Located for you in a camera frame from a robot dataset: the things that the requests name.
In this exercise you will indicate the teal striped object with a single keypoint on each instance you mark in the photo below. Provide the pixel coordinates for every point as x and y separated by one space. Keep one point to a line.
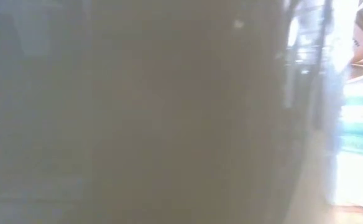
360 127

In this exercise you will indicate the clear plastic bin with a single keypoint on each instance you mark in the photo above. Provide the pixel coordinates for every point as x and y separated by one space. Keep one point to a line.
309 62

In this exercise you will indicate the grey plastic bin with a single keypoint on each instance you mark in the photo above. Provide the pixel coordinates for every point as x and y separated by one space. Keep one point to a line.
138 124

